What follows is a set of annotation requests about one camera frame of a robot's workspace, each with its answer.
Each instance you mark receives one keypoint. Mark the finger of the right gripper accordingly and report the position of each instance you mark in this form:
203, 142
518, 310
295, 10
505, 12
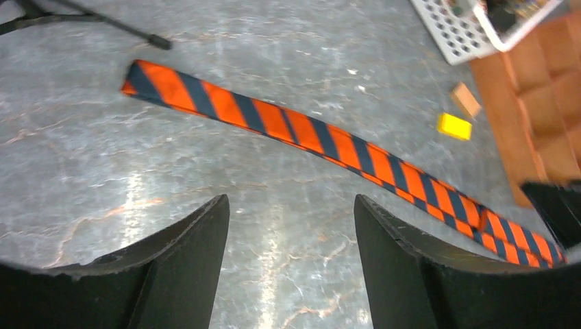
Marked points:
559, 207

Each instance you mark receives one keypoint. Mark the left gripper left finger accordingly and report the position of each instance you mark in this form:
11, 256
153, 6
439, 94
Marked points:
166, 280

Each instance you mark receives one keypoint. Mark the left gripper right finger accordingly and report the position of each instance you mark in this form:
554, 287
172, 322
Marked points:
415, 280

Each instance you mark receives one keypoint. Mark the orange navy striped tie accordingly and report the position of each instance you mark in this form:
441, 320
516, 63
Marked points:
167, 87

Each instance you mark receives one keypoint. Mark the white plastic basket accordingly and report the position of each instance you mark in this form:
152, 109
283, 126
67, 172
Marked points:
464, 38

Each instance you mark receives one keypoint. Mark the patterned colourful ties pile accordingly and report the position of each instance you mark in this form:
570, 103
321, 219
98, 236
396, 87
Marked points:
502, 14

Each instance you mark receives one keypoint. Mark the wooden compartment tray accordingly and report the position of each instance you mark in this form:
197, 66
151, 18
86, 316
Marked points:
531, 98

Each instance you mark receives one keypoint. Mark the yellow block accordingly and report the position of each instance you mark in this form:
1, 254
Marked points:
455, 127

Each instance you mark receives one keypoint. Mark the brown wooden block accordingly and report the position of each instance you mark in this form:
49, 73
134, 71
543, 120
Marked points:
465, 101

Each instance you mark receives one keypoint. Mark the pink microphone on tripod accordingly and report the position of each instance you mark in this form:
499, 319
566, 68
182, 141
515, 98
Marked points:
34, 14

